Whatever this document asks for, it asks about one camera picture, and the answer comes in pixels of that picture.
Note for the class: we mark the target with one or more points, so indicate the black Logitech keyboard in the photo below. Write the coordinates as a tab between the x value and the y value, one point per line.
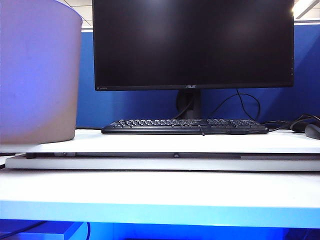
150	126

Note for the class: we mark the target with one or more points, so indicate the black monitor stand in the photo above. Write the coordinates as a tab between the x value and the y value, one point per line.
193	102

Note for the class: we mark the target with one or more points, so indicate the small dark round knob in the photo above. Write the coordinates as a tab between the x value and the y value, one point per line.
176	155

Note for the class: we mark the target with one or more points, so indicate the black pen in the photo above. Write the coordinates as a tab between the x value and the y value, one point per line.
202	132

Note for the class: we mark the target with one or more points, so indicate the white sliding tray board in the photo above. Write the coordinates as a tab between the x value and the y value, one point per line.
200	163

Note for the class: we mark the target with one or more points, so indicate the black ASUS computer monitor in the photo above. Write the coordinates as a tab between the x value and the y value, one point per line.
192	45

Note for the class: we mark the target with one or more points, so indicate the white raised desk board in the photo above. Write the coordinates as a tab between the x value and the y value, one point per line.
75	142

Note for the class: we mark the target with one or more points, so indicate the black rubber board foot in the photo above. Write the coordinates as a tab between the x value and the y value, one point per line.
30	156

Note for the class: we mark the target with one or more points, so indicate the white box under table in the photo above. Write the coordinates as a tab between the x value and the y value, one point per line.
72	232

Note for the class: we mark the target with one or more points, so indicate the blue cubicle partition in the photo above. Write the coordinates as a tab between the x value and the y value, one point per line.
305	75

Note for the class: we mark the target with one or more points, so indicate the black computer mouse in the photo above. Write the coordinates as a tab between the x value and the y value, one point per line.
313	132

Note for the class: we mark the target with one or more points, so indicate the white ceiling light panel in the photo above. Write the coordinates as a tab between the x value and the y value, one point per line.
307	7

